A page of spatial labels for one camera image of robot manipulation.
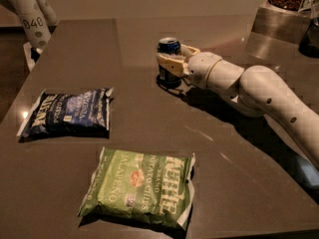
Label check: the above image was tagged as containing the blue kettle chips bag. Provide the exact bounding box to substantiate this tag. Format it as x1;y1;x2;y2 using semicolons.
17;88;114;140

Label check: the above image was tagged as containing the dark glass jar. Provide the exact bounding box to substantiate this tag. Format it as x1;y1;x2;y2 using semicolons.
298;18;319;58

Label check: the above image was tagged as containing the coffee bean dispenser metal base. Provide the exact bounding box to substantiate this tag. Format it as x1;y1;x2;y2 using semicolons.
251;0;319;45

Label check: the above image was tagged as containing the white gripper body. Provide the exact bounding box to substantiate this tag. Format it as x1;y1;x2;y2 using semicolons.
187;52;222;89

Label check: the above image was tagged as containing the blue pepsi can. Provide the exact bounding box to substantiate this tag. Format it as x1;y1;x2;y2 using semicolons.
157;37;181;89

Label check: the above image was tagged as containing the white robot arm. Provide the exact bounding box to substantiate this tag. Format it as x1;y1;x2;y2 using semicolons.
157;45;319;168

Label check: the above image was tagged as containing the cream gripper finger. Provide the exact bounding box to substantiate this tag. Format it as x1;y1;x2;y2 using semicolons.
180;44;200;60
157;54;189;78

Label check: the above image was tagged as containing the green kettle jalapeno chips bag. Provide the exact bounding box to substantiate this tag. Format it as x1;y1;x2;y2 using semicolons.
79;148;195;229

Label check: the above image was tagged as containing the white numbered robot arm background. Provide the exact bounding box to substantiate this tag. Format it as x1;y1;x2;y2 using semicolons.
0;0;57;50

